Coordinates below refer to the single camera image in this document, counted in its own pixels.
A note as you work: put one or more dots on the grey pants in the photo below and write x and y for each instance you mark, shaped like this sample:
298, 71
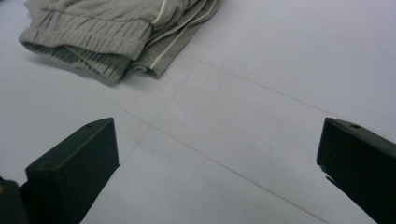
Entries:
102, 31

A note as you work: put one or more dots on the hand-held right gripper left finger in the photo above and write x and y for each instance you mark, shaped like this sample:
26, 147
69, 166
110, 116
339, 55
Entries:
74, 168

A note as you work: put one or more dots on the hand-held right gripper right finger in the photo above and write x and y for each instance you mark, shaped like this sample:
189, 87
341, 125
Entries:
361, 161

